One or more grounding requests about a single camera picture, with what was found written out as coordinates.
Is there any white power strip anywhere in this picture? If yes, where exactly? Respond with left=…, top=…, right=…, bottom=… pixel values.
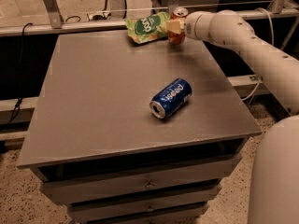
left=87, top=12, right=110, bottom=21

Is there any red coke can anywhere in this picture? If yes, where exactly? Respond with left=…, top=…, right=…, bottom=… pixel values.
left=166, top=7, right=189, bottom=45

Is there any green rice chip bag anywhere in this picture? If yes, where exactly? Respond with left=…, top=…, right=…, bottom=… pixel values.
left=125, top=12, right=170, bottom=44

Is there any black cable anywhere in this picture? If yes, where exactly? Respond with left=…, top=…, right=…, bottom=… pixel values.
left=7, top=22, right=34, bottom=125

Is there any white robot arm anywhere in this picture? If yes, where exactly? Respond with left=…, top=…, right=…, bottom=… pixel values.
left=166, top=10, right=299, bottom=224

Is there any grey drawer cabinet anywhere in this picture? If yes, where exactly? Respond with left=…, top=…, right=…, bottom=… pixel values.
left=18, top=30, right=260, bottom=224

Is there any blue pepsi can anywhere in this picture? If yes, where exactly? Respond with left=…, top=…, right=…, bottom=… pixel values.
left=149, top=78, right=192, bottom=119

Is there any metal railing frame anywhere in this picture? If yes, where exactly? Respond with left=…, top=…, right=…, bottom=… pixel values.
left=0, top=0, right=299, bottom=37

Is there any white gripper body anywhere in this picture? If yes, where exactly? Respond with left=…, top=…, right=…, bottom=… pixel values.
left=184, top=12, right=202, bottom=40

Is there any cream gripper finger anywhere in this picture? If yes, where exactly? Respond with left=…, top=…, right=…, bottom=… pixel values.
left=166, top=20, right=184, bottom=35

